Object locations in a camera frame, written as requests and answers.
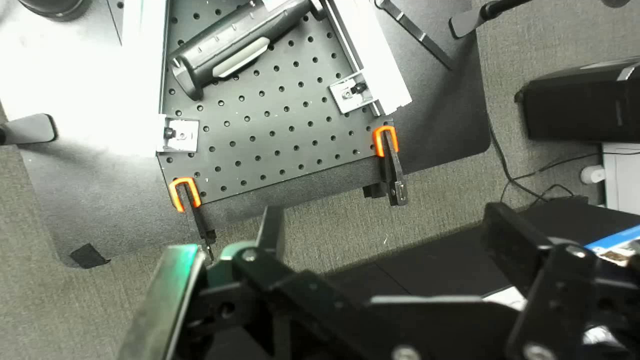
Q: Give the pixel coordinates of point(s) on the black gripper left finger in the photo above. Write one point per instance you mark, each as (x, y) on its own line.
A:
(288, 314)

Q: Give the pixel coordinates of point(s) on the orange clamp right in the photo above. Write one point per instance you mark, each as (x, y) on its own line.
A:
(385, 138)

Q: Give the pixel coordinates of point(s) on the orange clamp left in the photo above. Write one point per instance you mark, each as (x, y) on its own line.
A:
(184, 192)

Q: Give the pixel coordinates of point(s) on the orange clamp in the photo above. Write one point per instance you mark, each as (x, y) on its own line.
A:
(184, 192)
(385, 138)

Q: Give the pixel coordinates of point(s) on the black printer box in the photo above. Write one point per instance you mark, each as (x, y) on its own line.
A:
(597, 103)

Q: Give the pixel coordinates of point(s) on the black cylindrical device on plate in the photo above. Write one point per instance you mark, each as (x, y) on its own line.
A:
(232, 42)

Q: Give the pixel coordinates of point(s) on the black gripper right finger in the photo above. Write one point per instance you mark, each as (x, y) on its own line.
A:
(579, 307)

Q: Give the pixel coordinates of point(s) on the black perforated breadboard plate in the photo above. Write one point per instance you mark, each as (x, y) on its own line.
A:
(281, 116)

